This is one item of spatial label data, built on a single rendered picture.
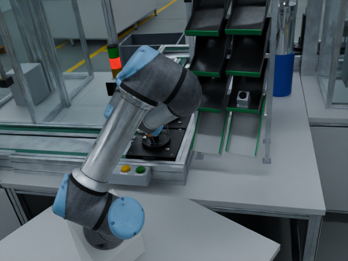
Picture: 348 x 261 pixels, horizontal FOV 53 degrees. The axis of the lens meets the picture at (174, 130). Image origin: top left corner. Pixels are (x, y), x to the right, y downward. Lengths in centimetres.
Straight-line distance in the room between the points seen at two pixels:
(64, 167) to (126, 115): 88
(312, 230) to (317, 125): 74
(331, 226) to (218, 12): 177
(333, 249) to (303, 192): 102
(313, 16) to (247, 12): 114
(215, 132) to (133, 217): 68
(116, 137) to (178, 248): 56
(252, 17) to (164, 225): 86
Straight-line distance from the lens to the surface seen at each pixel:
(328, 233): 263
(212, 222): 142
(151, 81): 90
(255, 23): 136
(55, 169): 180
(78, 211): 101
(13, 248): 156
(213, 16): 141
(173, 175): 156
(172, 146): 165
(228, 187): 157
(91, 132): 193
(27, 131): 214
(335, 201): 250
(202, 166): 169
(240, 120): 157
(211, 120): 158
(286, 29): 217
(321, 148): 223
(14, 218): 213
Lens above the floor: 189
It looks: 31 degrees down
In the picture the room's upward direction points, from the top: 6 degrees counter-clockwise
